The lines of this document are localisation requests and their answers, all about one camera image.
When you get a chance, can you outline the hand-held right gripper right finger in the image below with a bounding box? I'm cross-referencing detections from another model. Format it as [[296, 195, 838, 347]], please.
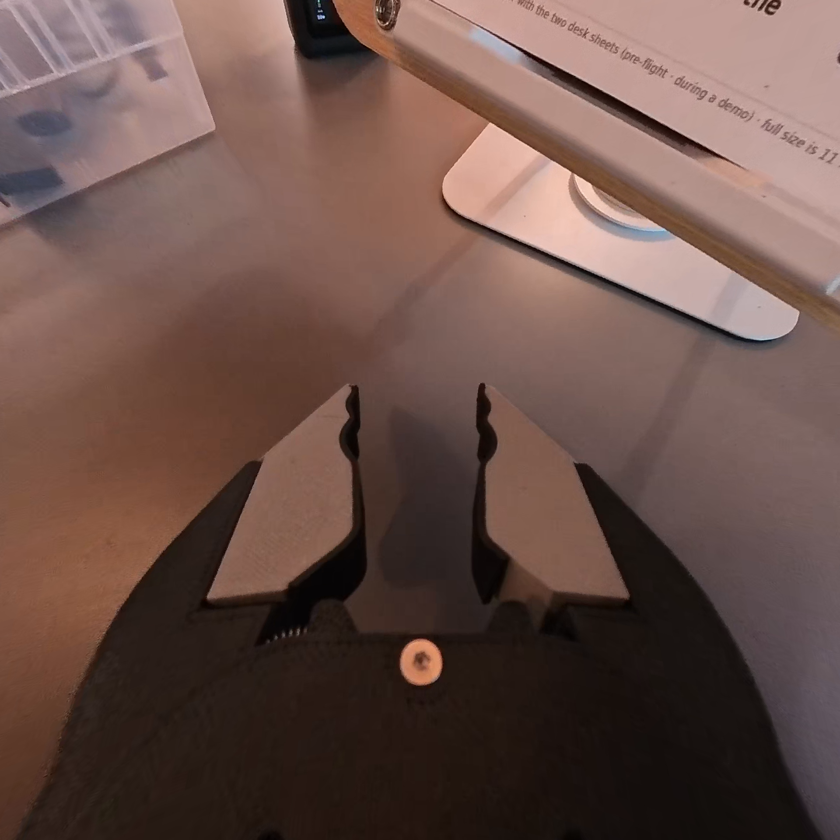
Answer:
[[471, 382, 632, 606]]

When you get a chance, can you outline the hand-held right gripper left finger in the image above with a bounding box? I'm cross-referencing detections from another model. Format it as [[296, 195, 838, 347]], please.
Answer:
[[205, 384, 366, 608]]

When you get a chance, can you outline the translucent plastic bin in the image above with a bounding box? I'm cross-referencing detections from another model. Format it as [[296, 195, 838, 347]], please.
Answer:
[[0, 0, 216, 227]]

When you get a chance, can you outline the white stand base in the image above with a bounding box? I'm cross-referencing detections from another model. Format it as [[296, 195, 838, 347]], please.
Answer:
[[441, 121, 800, 342]]

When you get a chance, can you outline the black device with screen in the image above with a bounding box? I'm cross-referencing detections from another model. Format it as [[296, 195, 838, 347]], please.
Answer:
[[283, 0, 371, 59]]

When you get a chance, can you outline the printed instruction sheet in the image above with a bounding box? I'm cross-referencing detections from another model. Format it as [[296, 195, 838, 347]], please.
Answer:
[[433, 0, 840, 181]]

